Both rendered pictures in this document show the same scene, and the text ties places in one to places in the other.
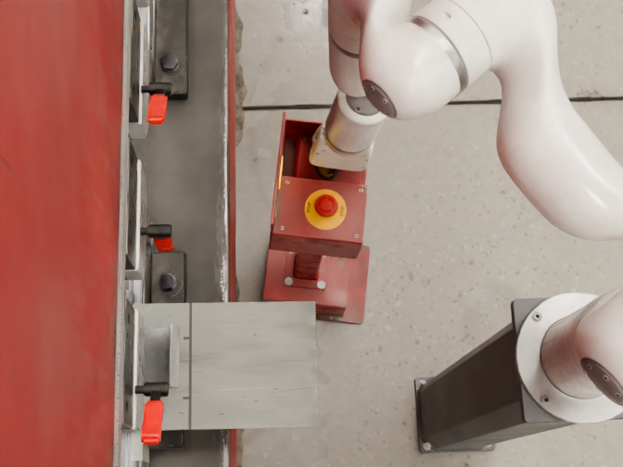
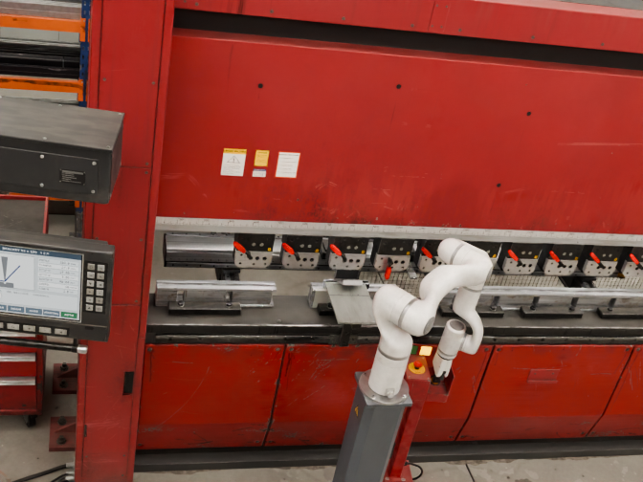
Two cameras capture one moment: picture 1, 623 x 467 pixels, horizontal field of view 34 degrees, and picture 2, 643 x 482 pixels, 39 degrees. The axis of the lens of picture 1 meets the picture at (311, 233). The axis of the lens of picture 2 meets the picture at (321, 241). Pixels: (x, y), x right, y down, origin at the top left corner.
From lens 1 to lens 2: 3.08 m
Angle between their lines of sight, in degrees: 57
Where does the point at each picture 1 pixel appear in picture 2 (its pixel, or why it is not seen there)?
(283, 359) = (358, 315)
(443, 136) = not seen: outside the picture
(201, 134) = not seen: hidden behind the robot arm
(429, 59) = (454, 243)
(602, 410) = (365, 389)
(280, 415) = (339, 314)
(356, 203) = (422, 377)
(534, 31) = (473, 263)
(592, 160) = (440, 275)
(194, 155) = not seen: hidden behind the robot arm
